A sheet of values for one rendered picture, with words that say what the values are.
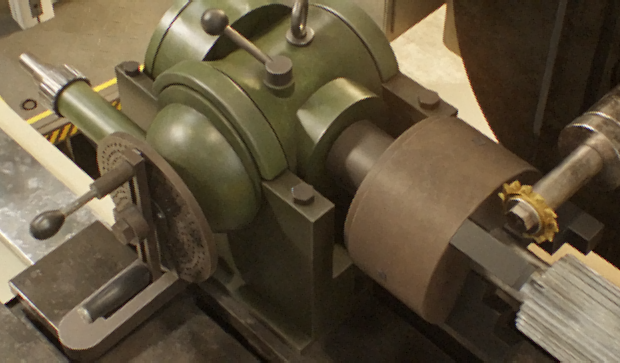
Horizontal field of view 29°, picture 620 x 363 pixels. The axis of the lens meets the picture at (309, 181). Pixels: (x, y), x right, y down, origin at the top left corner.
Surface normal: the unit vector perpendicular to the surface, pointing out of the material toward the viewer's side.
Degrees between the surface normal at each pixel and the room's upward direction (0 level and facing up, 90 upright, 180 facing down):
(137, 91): 90
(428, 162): 13
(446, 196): 24
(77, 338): 3
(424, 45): 0
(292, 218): 90
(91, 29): 0
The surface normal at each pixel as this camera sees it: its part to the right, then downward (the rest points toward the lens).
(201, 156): -0.19, 0.05
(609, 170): -0.71, 0.53
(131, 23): 0.00, -0.65
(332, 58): 0.37, -0.27
